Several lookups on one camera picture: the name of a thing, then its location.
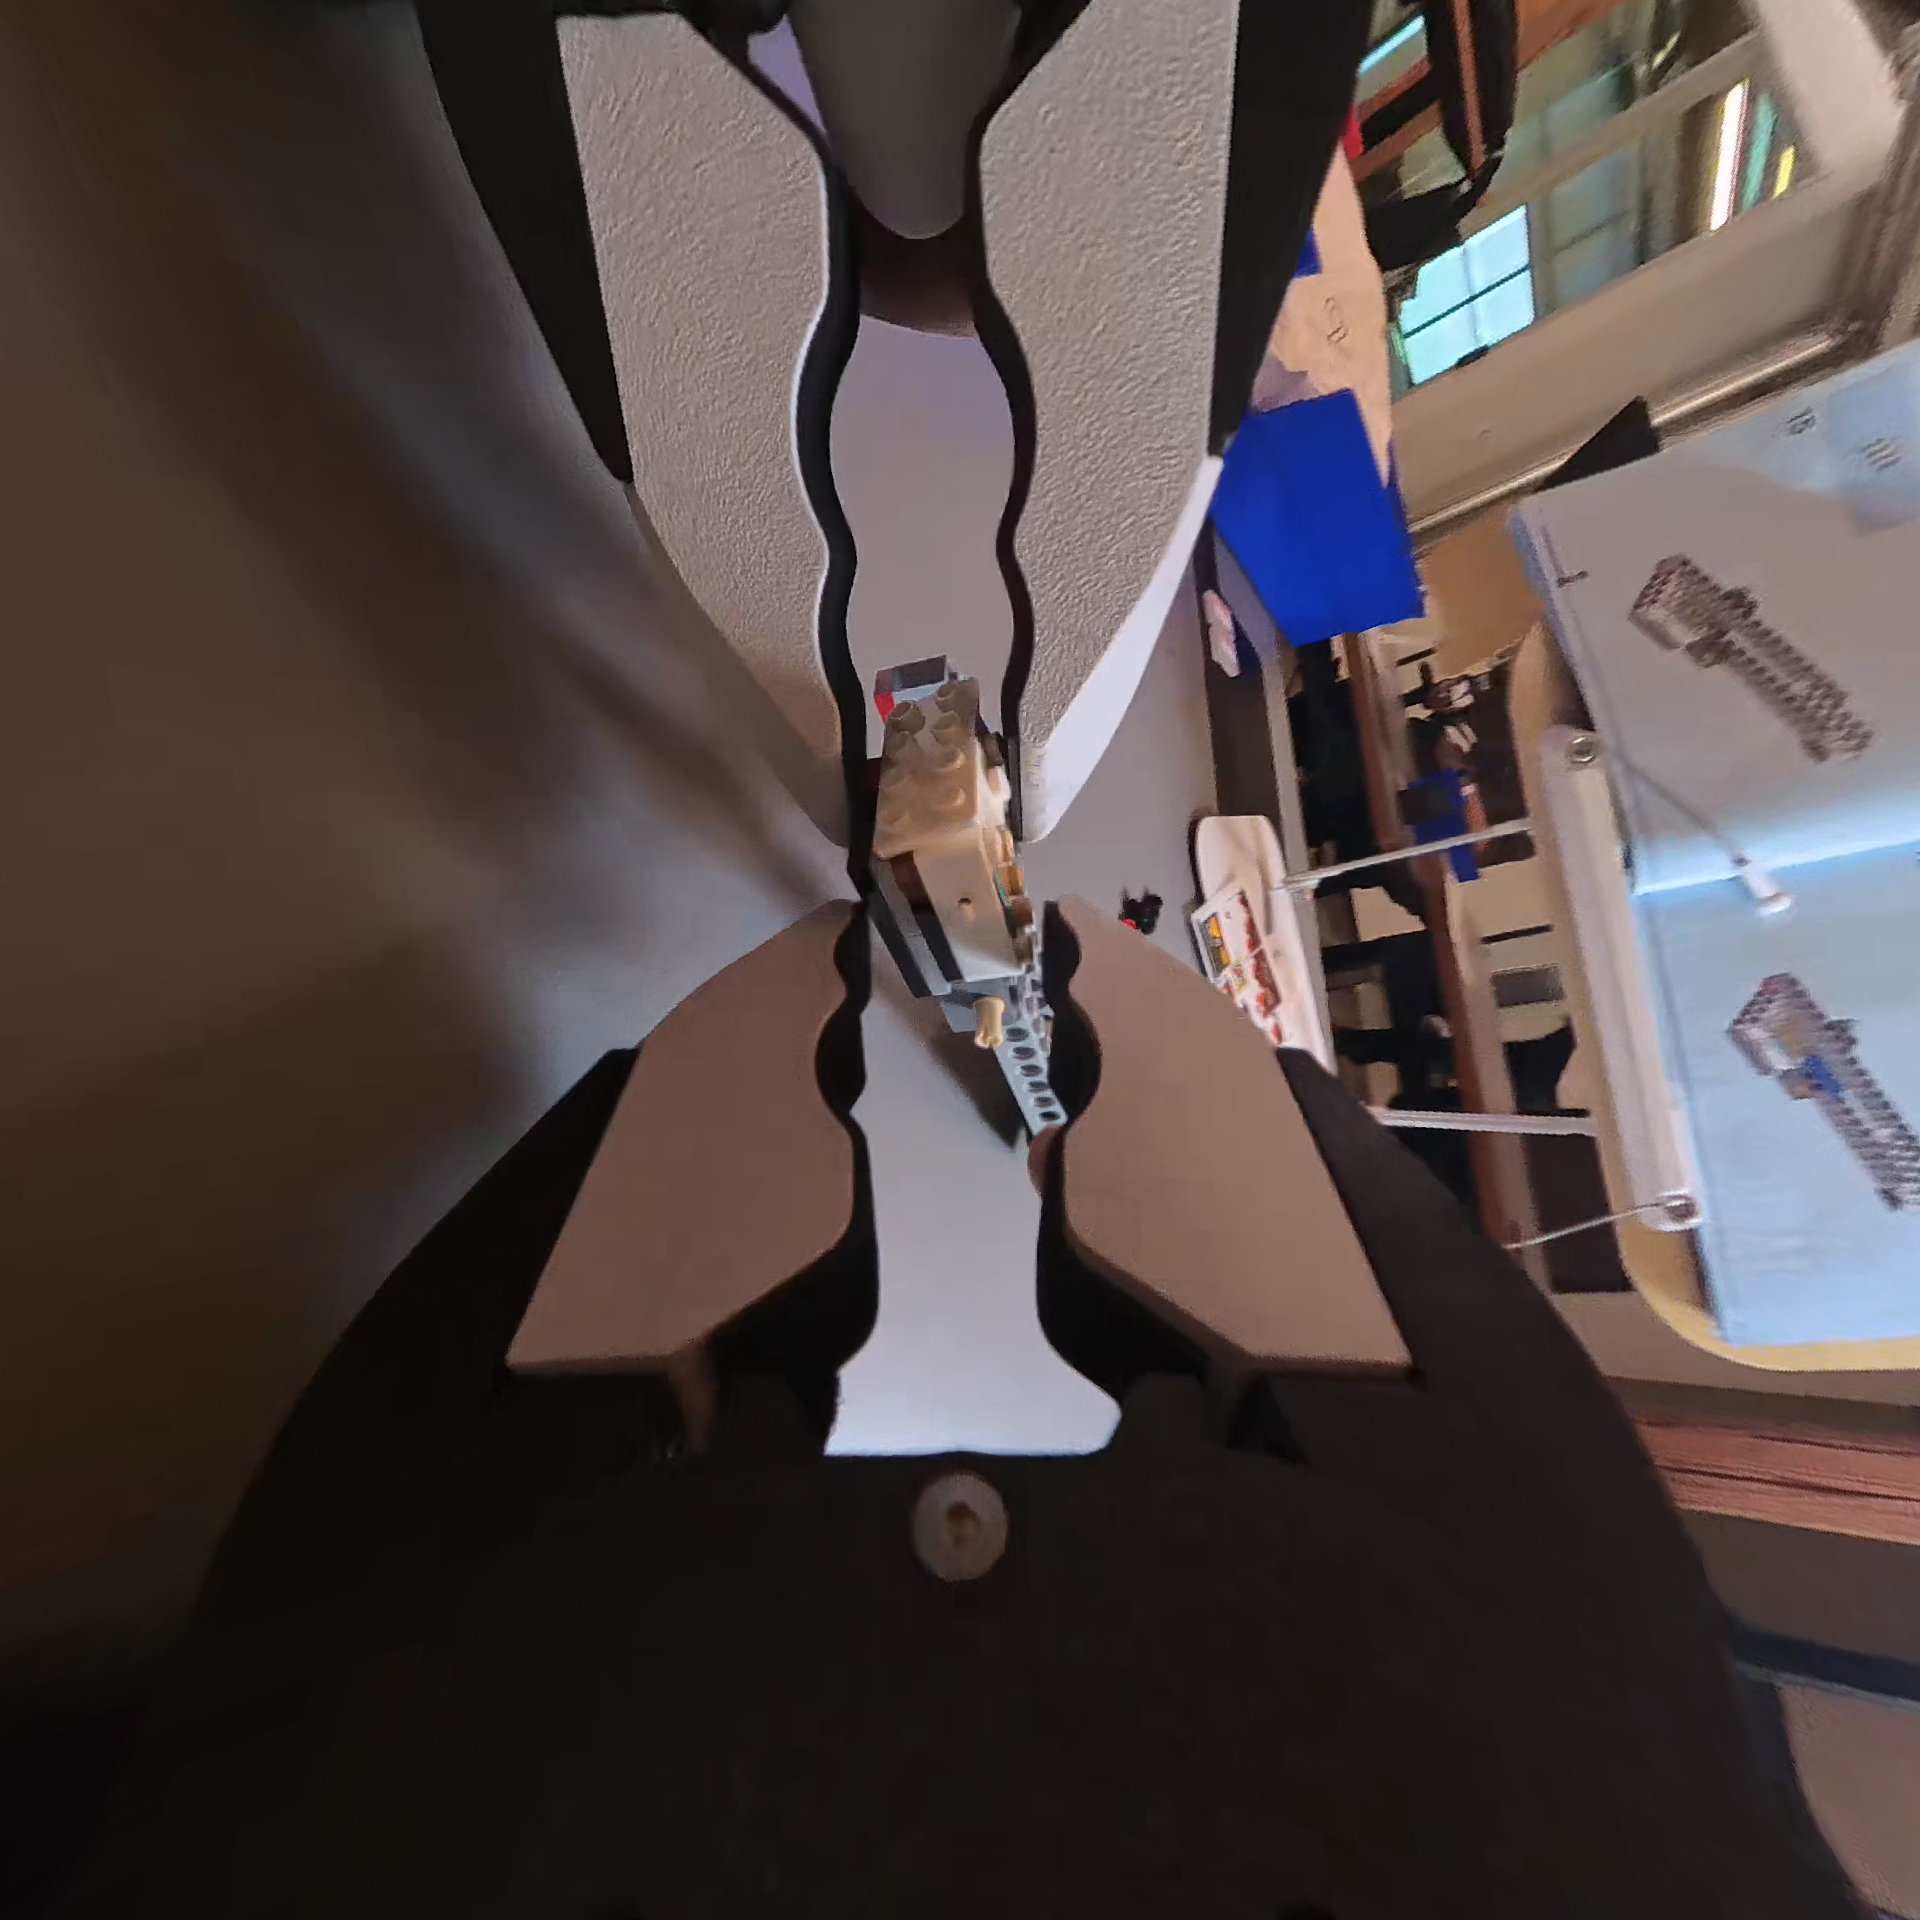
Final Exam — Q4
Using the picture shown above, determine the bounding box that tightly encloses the white wire book stand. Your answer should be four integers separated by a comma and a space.
1276, 614, 1920, 1371

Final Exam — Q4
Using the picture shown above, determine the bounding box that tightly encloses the blue board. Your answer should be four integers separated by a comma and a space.
1209, 388, 1429, 648

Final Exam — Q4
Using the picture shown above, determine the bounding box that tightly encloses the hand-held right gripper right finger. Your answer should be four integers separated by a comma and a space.
1038, 897, 1409, 1434

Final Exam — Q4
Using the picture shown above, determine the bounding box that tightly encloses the grey and tan lego build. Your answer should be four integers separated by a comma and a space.
868, 652, 1084, 1138

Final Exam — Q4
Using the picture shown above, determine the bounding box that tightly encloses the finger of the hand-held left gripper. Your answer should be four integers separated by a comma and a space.
559, 18, 880, 902
976, 0, 1242, 843

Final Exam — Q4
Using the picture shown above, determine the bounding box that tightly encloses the lego instruction booklet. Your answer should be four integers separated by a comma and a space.
1507, 341, 1920, 1347

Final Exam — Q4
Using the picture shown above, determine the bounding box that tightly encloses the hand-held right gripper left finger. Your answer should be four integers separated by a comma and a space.
506, 902, 880, 1429

